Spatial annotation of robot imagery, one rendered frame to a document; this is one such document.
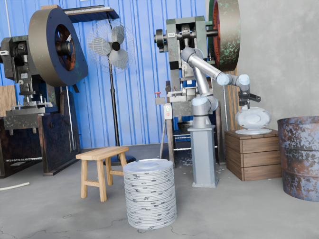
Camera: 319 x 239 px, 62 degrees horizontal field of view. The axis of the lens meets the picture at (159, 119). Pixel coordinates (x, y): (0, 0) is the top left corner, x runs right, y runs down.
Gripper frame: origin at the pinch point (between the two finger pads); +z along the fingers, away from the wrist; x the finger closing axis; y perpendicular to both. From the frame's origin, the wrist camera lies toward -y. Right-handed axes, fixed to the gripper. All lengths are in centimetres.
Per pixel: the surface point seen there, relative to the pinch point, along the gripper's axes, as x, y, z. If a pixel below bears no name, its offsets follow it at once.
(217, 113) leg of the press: -19.2, 29.3, 24.9
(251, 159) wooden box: 37.3, 0.0, 16.8
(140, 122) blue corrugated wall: -87, 160, 115
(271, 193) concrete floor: 67, -12, 10
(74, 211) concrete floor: 100, 113, -22
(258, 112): 0.7, -7.3, 4.2
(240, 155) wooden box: 36.5, 8.1, 12.4
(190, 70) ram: -59, 56, 2
